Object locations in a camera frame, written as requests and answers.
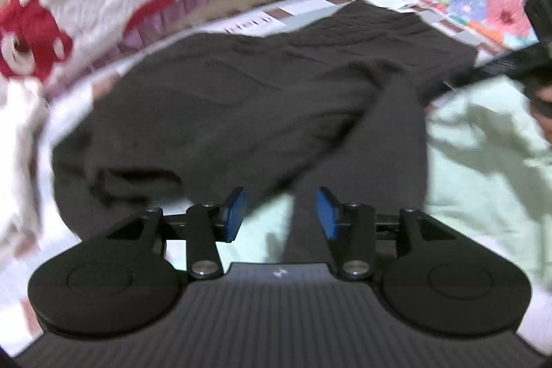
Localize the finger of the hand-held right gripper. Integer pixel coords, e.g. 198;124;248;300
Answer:
420;44;538;107

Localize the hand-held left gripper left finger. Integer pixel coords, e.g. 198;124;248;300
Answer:
106;186;249;280

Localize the cream white plush cloth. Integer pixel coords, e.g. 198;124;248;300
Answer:
0;81;55;265

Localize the dark brown knit sweater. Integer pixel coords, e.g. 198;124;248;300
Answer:
52;0;479;261

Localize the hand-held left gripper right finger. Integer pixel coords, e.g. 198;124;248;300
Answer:
314;186;459;281

